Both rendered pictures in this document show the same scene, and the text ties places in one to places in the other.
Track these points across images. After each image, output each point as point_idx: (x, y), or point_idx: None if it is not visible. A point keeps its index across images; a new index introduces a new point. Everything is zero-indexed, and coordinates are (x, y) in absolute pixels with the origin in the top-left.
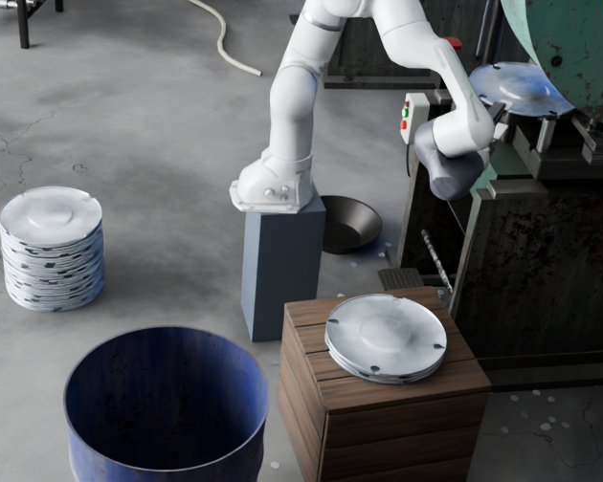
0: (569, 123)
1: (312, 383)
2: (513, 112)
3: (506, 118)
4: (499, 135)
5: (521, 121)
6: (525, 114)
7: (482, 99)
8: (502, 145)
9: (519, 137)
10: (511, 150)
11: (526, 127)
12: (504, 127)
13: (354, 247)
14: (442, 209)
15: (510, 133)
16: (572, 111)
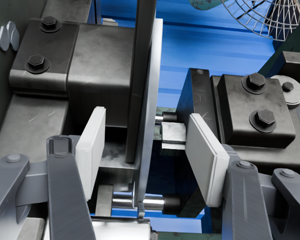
0: (96, 190)
1: None
2: (147, 145)
3: (84, 81)
4: (92, 187)
5: (77, 109)
6: (145, 175)
7: (156, 27)
8: None
9: (44, 126)
10: None
11: (68, 126)
12: (102, 150)
13: None
14: None
15: (41, 93)
16: (115, 177)
